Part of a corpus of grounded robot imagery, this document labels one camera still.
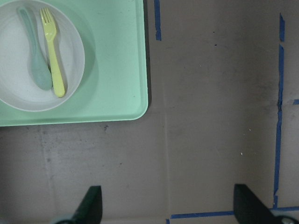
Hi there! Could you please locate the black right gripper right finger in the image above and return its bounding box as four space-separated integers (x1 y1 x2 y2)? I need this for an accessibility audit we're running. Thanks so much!
234 184 289 224

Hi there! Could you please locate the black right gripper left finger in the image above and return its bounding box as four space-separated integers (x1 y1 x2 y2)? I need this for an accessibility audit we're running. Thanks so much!
71 186 102 224

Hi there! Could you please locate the white round plate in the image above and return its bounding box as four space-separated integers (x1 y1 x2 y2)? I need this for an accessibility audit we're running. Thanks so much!
0 0 85 112

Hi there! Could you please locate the grey-green plastic spoon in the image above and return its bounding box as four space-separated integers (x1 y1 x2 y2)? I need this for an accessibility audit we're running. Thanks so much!
17 7 52 91

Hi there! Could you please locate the yellow plastic fork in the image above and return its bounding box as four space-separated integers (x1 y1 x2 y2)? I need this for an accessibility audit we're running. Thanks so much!
40 7 65 98

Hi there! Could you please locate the light green plastic tray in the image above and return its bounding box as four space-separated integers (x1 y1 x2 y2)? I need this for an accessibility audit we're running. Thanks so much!
0 0 148 126

